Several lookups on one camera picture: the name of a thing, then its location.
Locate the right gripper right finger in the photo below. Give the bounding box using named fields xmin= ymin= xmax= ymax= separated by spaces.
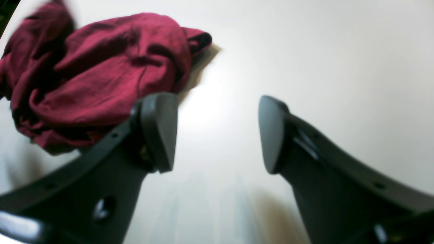
xmin=258 ymin=96 xmax=434 ymax=244

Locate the dark red long-sleeve t-shirt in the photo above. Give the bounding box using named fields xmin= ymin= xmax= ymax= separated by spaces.
xmin=1 ymin=0 xmax=212 ymax=153

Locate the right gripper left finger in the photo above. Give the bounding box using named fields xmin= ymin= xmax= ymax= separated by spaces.
xmin=1 ymin=93 xmax=178 ymax=244

